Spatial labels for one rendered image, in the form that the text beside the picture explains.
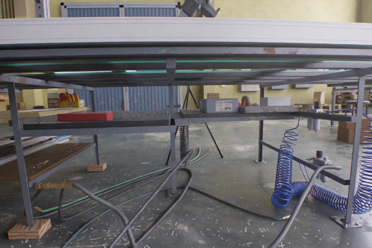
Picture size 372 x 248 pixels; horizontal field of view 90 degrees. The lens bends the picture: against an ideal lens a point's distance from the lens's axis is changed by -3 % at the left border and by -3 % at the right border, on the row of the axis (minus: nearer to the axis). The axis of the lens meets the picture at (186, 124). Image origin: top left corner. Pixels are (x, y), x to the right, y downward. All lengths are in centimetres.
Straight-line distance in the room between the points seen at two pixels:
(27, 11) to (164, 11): 443
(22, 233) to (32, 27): 102
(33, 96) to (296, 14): 975
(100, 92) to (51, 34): 684
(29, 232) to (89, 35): 104
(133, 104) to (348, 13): 890
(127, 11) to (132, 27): 718
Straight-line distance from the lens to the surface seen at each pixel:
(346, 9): 1042
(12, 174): 147
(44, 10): 76
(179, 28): 64
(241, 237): 115
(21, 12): 873
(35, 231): 135
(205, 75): 124
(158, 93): 712
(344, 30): 87
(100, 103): 753
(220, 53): 66
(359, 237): 138
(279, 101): 153
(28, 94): 826
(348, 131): 367
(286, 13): 893
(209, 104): 137
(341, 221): 146
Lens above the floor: 69
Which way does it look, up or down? 7 degrees down
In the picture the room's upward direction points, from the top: 1 degrees counter-clockwise
